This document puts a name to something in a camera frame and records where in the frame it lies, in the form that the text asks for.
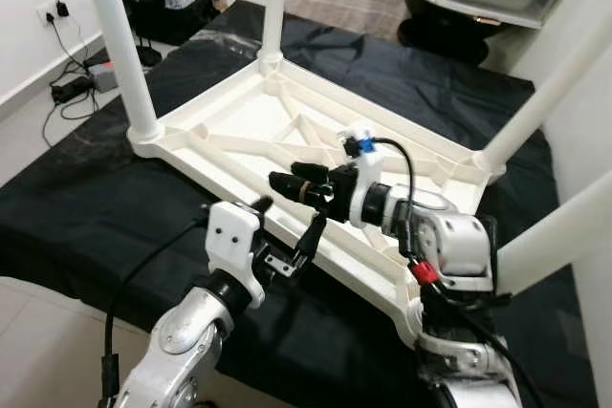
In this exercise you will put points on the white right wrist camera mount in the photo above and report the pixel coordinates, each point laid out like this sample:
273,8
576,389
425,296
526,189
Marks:
368,193

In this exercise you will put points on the black power brick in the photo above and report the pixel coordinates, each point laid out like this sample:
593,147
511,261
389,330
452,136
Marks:
69,91

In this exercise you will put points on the black round stool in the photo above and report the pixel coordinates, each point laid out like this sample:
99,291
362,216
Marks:
449,50

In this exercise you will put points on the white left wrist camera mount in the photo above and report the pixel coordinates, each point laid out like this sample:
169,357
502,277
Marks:
234,236

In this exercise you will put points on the black tablecloth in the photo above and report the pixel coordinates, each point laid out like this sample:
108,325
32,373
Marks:
96,207

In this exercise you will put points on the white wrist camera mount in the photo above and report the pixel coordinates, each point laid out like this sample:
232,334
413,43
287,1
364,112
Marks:
234,236
368,193

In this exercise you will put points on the white wall socket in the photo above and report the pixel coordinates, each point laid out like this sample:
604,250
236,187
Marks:
45,14

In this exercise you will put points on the grey box red label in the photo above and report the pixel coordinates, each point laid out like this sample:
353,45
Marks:
103,75

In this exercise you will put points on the black router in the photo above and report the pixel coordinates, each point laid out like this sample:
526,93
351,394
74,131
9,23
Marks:
148,54

